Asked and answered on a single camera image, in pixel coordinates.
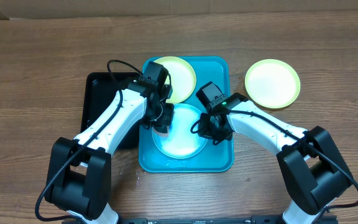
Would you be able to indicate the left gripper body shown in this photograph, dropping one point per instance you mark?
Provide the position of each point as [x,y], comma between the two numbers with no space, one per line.
[161,116]

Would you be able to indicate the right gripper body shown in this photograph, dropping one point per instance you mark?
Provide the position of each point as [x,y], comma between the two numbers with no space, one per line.
[211,130]

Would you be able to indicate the dark wet sponge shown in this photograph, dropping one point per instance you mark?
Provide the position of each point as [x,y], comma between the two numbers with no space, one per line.
[161,129]

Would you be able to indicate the light blue plate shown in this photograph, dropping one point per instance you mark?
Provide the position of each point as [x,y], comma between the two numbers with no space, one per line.
[179,142]

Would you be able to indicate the yellow-green plate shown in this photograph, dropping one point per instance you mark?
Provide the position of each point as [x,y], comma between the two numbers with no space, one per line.
[183,78]
[272,83]

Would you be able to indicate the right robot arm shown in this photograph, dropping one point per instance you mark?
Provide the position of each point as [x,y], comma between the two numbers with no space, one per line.
[314,172]

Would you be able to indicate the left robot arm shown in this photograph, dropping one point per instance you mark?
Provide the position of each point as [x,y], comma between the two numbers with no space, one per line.
[79,172]

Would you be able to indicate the teal plastic tray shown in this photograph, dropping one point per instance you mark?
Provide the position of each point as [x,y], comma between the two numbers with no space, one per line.
[211,158]

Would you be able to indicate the black plastic tray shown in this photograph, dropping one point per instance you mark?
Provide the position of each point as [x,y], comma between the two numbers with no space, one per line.
[99,93]

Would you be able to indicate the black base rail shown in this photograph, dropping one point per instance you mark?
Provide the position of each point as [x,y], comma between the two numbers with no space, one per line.
[256,219]

